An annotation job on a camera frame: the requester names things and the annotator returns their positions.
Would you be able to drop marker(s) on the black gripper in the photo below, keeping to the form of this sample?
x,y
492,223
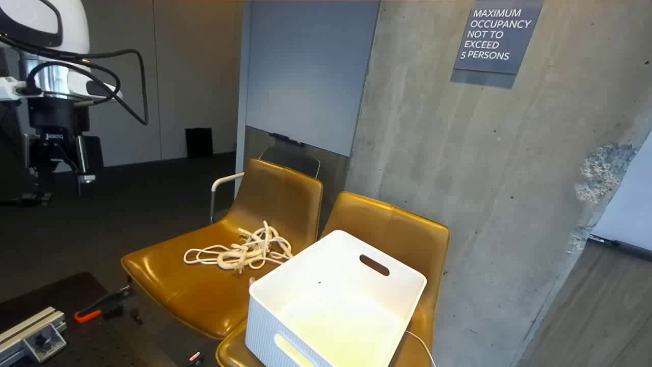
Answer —
x,y
57,119

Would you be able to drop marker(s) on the white plastic basket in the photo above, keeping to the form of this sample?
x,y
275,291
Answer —
x,y
394,291

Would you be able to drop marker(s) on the mustard yellow leather chair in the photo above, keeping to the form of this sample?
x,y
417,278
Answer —
x,y
399,235
175,278

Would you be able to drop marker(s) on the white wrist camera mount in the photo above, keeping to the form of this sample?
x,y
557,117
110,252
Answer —
x,y
12,89

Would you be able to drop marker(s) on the black box by wall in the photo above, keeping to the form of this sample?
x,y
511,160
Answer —
x,y
199,142

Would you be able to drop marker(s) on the aluminium rail bracket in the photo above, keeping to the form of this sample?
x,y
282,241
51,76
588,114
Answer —
x,y
30,332

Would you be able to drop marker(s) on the gray occupancy wall sign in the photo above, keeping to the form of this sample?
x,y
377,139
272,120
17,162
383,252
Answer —
x,y
496,42

